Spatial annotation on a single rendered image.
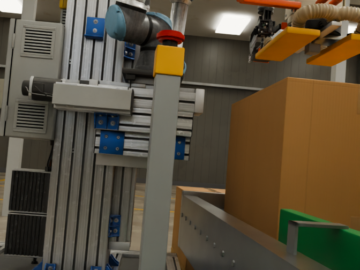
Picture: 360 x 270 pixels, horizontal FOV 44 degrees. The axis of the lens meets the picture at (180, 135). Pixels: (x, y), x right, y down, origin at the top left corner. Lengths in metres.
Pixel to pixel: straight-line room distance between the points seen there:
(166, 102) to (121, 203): 0.91
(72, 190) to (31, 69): 0.51
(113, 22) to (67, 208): 0.76
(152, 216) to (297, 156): 0.38
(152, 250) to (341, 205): 0.47
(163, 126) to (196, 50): 10.88
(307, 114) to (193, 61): 10.78
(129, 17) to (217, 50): 10.41
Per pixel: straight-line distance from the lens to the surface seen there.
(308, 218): 0.87
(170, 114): 1.07
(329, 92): 1.15
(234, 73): 11.95
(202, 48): 11.96
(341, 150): 1.15
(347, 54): 1.56
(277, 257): 0.72
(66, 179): 1.86
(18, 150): 4.82
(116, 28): 1.62
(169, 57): 1.08
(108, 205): 1.84
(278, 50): 1.51
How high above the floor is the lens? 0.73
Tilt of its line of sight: 3 degrees up
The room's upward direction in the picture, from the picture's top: 5 degrees clockwise
